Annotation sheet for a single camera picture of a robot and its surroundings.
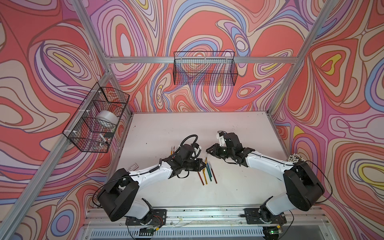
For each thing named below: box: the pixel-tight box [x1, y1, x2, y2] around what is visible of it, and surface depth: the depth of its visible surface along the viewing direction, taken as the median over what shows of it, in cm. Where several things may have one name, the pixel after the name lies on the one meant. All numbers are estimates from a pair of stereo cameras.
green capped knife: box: [206, 162, 212, 182], surface depth 90 cm
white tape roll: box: [95, 110, 119, 125], surface depth 76 cm
